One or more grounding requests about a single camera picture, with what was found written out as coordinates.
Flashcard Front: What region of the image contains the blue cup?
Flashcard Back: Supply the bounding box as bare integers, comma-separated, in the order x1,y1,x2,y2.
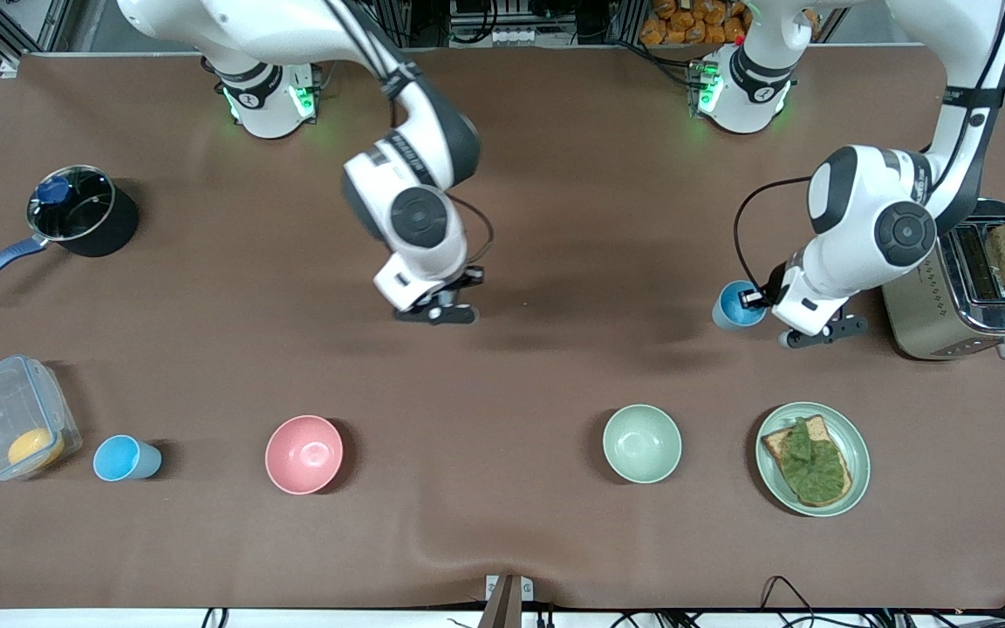
92,434,163,482
712,280,769,331

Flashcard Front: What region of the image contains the beige and chrome toaster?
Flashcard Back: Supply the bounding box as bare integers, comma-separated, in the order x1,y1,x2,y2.
882,199,1005,361

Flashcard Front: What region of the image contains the brown toast slice under lettuce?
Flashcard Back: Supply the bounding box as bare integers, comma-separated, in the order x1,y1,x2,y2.
762,414,854,509

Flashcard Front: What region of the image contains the pale green plate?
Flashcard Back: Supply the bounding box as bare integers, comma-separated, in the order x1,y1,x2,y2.
755,401,872,517

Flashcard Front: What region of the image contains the green lettuce leaf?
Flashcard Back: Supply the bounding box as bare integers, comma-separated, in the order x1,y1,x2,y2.
782,419,848,504

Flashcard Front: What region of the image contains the pale green bowl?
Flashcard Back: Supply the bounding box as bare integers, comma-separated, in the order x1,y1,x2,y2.
602,403,683,485

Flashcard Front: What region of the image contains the pink bowl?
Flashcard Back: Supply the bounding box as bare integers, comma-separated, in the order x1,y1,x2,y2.
264,414,345,495

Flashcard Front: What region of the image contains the bag of orange snacks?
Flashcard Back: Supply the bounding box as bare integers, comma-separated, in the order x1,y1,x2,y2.
639,0,752,46

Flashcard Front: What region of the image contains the glass lid with blue knob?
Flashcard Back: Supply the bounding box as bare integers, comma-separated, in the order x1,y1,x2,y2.
27,166,115,242

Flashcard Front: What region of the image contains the orange round food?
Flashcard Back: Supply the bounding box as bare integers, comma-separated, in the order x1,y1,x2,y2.
7,427,65,469

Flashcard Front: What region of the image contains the black cable loop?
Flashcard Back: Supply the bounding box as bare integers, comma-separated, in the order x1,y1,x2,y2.
760,576,826,628

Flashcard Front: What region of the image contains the black pot with blue handle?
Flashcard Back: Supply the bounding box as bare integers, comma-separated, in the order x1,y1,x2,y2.
0,166,140,300

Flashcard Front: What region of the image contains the metal bracket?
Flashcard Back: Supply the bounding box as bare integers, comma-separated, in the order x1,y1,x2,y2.
478,574,535,628

